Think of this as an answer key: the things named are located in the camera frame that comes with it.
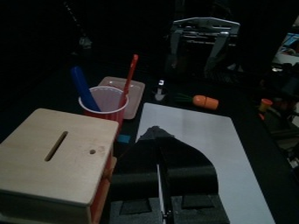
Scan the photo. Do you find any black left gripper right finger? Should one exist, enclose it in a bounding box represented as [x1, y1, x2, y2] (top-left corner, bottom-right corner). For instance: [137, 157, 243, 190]
[155, 127, 231, 224]

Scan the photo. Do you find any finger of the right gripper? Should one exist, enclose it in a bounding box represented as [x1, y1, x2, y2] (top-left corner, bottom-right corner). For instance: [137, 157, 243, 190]
[203, 31, 231, 77]
[165, 29, 184, 71]

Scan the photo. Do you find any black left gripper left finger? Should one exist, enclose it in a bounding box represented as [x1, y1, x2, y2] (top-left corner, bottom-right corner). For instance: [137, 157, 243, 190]
[108, 125, 164, 224]

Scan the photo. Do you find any white cutting board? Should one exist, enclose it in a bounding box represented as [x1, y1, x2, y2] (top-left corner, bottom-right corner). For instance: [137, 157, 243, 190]
[135, 101, 276, 224]

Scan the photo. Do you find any orange toy carrot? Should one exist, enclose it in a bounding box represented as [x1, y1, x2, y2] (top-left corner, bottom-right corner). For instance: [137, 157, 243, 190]
[173, 93, 220, 111]

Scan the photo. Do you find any blue tape piece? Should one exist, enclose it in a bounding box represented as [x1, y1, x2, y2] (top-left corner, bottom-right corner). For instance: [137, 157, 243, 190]
[116, 134, 132, 144]

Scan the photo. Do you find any red plastic utensil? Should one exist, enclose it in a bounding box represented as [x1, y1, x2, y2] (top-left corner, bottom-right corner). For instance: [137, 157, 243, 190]
[117, 53, 140, 108]

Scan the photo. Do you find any small white object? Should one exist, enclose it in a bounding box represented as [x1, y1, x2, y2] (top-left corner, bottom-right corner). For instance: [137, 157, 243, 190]
[151, 79, 171, 103]

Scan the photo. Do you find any clear square container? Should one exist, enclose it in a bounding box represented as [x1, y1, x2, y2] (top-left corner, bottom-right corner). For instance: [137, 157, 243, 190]
[97, 76, 145, 121]

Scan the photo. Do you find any small orange bottle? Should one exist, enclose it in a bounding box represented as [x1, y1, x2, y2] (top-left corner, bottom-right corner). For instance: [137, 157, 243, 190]
[257, 98, 275, 114]

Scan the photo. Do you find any wooden slotted box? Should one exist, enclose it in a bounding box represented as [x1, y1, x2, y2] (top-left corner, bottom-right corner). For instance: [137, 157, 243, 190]
[0, 108, 120, 224]

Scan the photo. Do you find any red plastic cup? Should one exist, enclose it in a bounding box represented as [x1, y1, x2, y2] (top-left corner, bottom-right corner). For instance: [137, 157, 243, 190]
[77, 85, 129, 138]

